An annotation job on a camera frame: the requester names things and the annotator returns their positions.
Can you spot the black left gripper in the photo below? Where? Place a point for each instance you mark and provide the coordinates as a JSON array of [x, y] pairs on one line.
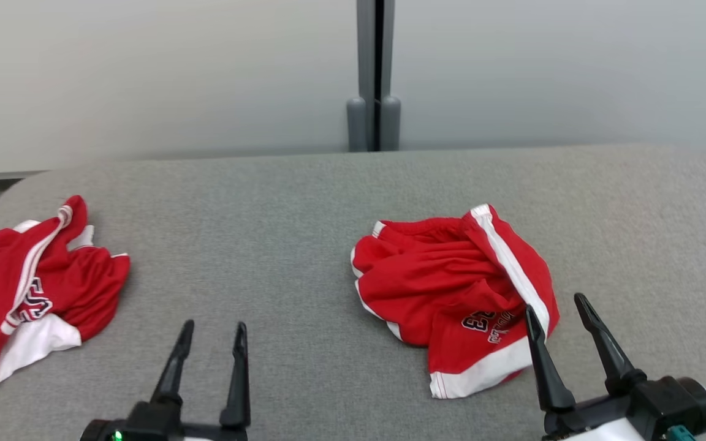
[[157, 422]]

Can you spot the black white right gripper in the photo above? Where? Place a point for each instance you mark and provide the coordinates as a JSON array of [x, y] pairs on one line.
[[592, 422]]

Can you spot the red shorts white stripe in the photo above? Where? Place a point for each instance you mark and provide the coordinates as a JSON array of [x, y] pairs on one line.
[[426, 282]]

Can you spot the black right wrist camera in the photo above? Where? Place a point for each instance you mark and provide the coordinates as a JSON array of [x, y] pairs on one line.
[[671, 401]]

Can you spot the grey partition post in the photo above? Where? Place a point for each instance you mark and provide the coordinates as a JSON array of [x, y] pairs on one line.
[[366, 61]]

